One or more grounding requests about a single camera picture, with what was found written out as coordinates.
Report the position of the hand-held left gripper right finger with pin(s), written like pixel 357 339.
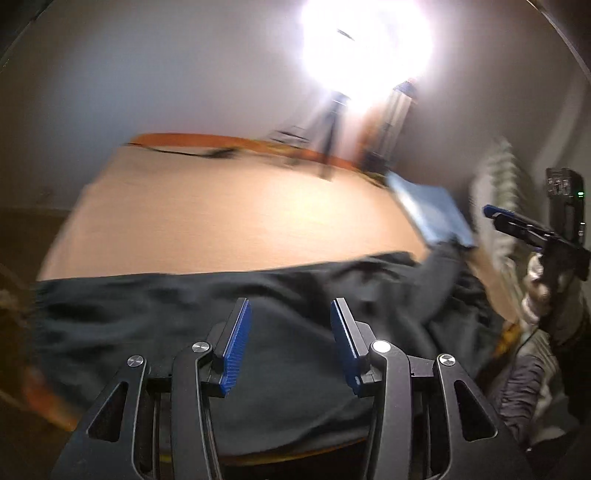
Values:
pixel 344 346

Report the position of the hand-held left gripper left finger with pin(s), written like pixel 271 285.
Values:
pixel 236 346

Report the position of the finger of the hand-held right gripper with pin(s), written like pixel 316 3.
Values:
pixel 496 211
pixel 512 227

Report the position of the black pants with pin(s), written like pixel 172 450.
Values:
pixel 286 295

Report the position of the person's right hand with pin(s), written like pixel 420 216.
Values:
pixel 534 290

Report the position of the green striped white curtain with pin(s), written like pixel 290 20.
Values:
pixel 501 175

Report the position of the folded blue towel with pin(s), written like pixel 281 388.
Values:
pixel 429 207

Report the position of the tan bed sheet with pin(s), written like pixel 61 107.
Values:
pixel 231 217

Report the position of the grey ribbed cloth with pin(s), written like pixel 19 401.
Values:
pixel 526 387

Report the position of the black tripod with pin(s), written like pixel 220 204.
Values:
pixel 330 134

